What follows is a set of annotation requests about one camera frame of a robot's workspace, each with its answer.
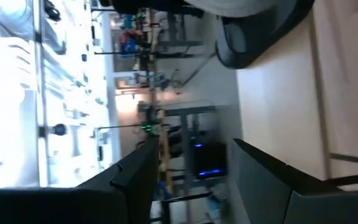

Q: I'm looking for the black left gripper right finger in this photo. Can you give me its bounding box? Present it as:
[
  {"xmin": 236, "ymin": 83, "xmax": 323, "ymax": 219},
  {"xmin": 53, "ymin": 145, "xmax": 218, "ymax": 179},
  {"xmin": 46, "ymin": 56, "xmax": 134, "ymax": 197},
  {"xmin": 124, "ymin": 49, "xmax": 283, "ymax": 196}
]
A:
[{"xmin": 231, "ymin": 138, "xmax": 358, "ymax": 224}]

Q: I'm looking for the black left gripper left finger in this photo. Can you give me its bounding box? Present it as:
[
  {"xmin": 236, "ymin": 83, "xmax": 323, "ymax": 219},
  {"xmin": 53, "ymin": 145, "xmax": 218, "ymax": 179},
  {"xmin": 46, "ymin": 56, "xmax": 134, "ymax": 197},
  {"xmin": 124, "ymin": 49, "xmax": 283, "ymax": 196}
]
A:
[{"xmin": 0, "ymin": 136, "xmax": 160, "ymax": 224}]

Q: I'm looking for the grey rubber slide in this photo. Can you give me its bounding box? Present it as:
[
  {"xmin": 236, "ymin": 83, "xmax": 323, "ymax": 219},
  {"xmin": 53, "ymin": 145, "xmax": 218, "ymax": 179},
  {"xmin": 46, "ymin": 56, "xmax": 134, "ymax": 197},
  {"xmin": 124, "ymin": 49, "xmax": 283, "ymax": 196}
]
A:
[{"xmin": 184, "ymin": 0, "xmax": 278, "ymax": 19}]

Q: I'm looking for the black rubber slide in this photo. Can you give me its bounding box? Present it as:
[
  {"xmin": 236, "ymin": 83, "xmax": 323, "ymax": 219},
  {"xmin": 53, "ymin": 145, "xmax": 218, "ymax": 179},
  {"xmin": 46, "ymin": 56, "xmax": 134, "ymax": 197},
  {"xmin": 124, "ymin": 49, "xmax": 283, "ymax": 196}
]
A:
[{"xmin": 215, "ymin": 0, "xmax": 316, "ymax": 70}]

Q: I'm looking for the black computer with blue lights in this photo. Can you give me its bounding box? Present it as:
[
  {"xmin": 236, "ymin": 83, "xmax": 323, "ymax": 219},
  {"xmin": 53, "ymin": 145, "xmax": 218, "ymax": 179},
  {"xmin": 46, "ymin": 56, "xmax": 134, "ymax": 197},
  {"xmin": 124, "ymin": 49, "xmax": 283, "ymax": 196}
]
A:
[{"xmin": 192, "ymin": 141, "xmax": 229, "ymax": 180}]

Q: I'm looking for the black ceiling spotlight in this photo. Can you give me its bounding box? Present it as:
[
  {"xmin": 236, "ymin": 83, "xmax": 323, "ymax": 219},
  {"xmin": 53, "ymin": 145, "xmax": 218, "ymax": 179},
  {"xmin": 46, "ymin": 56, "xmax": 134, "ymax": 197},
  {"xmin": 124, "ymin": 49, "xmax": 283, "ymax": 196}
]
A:
[
  {"xmin": 44, "ymin": 0, "xmax": 62, "ymax": 21},
  {"xmin": 53, "ymin": 123, "xmax": 68, "ymax": 136}
]

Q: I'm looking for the grey desk frame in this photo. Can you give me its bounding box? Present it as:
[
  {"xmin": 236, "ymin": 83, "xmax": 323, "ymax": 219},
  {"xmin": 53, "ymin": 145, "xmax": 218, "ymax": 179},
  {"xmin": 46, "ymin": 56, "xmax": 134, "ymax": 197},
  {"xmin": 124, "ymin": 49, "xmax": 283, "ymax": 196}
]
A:
[{"xmin": 158, "ymin": 105, "xmax": 217, "ymax": 190}]

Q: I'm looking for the wooden shelf with black frame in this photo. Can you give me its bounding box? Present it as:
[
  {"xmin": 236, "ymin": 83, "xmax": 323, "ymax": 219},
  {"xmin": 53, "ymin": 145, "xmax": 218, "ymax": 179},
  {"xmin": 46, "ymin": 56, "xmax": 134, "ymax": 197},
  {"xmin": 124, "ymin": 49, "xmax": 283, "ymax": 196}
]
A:
[{"xmin": 236, "ymin": 9, "xmax": 326, "ymax": 185}]

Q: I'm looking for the silver ventilation duct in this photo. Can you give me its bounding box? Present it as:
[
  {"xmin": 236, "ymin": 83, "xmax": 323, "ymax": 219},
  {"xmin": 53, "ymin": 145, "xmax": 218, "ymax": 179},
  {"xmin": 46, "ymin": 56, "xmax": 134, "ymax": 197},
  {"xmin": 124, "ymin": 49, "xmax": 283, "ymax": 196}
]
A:
[{"xmin": 0, "ymin": 0, "xmax": 34, "ymax": 43}]

